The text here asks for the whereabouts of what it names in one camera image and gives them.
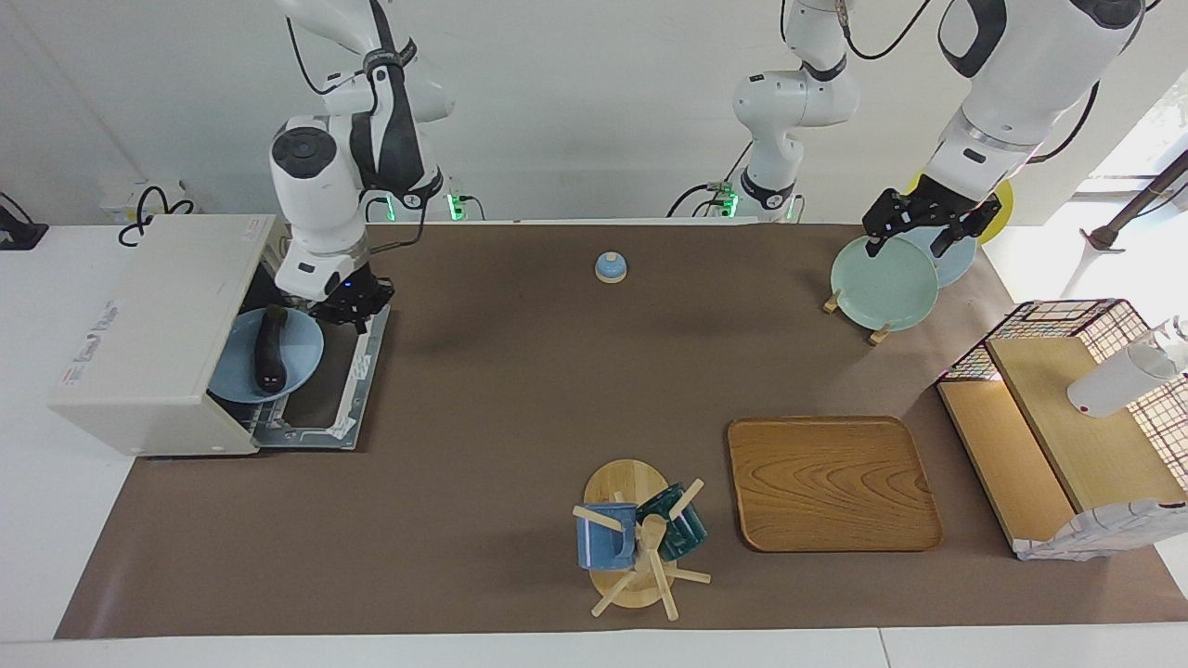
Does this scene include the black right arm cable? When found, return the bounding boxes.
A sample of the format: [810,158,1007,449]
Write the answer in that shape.
[284,11,435,253]

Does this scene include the dark green mug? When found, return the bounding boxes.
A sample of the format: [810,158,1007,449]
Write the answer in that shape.
[636,482,710,563]

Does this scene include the brown stand pole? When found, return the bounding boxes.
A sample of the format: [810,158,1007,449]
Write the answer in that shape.
[1080,148,1188,252]

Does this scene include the white cup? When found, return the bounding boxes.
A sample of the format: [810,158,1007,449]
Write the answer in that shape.
[1066,315,1188,419]

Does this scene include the wooden mug tree stand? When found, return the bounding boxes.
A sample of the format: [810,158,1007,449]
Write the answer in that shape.
[572,458,714,622]

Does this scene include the wooden plate rack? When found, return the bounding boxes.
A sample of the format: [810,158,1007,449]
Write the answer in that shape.
[822,288,894,347]

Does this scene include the light blue round plate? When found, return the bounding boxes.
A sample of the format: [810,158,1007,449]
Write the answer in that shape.
[208,307,327,405]

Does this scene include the black looped power cord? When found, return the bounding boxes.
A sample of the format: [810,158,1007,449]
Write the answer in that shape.
[116,185,199,248]

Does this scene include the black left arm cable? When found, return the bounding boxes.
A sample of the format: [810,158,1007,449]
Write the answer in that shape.
[840,0,1105,165]

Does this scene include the yellow plate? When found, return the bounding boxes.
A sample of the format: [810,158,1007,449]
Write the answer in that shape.
[914,172,1015,247]

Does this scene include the rectangular wooden tray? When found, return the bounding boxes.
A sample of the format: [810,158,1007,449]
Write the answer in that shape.
[727,416,945,554]

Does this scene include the glass oven door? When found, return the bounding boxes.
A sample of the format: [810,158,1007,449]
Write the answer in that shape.
[249,306,392,454]

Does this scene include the brown table mat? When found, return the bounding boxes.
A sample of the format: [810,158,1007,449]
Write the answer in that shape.
[54,221,1188,641]

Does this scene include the black clamp device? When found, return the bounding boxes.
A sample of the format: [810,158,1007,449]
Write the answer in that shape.
[0,190,50,252]

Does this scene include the pale green plate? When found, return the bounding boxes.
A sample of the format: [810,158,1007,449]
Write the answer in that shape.
[830,234,941,333]

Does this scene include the large light blue plate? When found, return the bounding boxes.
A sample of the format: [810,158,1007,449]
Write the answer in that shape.
[905,227,978,289]

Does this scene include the black arm base cable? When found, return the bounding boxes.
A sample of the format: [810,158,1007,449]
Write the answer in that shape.
[667,139,758,220]

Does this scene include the blue mug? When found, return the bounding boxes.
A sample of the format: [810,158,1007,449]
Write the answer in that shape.
[575,501,643,572]

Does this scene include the beige toaster oven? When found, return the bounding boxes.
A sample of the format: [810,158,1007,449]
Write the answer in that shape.
[48,214,281,457]

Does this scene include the wooden step shelf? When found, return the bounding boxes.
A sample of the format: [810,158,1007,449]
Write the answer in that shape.
[936,336,1188,558]

